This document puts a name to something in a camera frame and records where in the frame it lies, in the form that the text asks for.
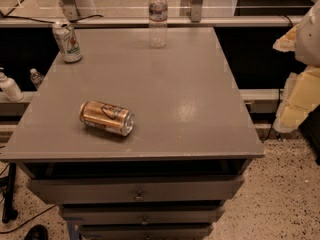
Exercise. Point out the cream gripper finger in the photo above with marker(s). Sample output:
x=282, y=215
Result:
x=301, y=96
x=286, y=43

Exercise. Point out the orange soda can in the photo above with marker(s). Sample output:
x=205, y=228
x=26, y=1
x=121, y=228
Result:
x=111, y=118

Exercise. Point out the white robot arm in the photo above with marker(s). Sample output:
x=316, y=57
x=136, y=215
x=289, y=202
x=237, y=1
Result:
x=307, y=45

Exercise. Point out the white green soda can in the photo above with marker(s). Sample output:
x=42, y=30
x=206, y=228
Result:
x=66, y=40

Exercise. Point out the grey drawer cabinet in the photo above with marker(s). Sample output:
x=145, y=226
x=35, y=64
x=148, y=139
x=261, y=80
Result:
x=137, y=143

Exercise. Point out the clear plastic water bottle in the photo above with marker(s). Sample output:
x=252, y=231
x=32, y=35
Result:
x=158, y=14

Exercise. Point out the small clear bottle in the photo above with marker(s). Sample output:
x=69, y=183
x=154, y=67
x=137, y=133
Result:
x=36, y=78

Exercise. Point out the white spray bottle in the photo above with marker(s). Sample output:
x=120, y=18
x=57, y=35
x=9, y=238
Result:
x=10, y=87

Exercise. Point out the black shoe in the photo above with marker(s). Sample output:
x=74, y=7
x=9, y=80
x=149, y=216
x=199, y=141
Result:
x=37, y=232

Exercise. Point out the black stand leg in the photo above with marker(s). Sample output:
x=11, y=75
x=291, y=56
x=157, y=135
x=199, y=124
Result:
x=8, y=183

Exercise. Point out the grey metal upright post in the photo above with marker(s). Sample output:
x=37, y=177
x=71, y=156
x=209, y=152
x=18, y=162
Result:
x=196, y=10

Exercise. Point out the grey metal bracket post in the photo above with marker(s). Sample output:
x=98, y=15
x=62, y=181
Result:
x=77, y=9

